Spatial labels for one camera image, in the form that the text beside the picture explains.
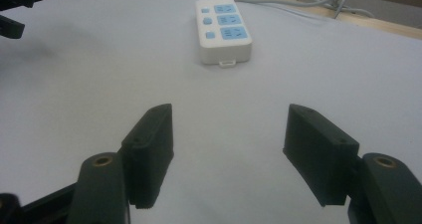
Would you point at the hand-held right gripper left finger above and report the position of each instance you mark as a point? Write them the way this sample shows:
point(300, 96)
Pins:
point(149, 154)

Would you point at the white and blue power strip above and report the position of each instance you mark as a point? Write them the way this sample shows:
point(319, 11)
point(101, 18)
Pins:
point(212, 44)

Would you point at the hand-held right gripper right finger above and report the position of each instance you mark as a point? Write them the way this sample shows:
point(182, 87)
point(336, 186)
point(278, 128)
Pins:
point(318, 151)

